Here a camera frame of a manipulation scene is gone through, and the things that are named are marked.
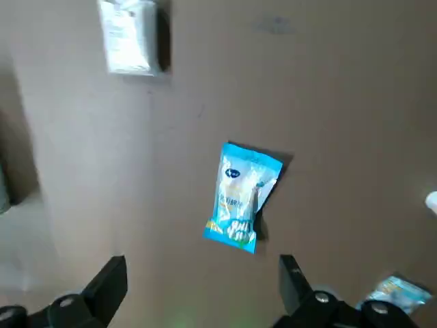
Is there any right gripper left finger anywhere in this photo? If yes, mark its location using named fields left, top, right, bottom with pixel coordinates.
left=0, top=254, right=128, bottom=328

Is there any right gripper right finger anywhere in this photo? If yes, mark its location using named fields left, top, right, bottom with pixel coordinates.
left=272, top=254, right=421, bottom=328

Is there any blue cotton swab packet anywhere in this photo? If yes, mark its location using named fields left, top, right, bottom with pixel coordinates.
left=201, top=141, right=284, bottom=254

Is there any teal clear bandage packet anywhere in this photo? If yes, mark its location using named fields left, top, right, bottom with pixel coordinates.
left=356, top=275, right=433, bottom=317

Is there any small white pill bottle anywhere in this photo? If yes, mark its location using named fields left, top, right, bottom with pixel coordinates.
left=425, top=191, right=437, bottom=215

